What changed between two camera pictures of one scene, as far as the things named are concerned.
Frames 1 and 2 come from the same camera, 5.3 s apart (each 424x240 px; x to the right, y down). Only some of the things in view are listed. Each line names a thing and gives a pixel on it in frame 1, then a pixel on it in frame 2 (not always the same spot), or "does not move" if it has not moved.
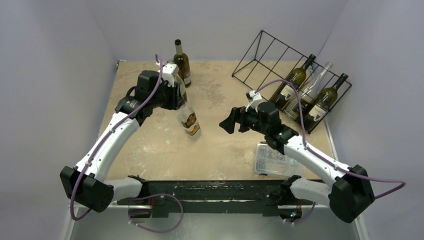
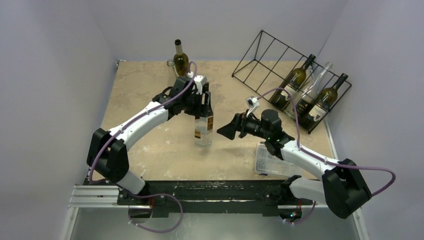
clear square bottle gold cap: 188,120 to 204,130
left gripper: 176,100 to 203,109
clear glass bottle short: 308,94 does not move
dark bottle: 182,61 does not move
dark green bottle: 287,92 does not move
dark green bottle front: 323,103 does not move
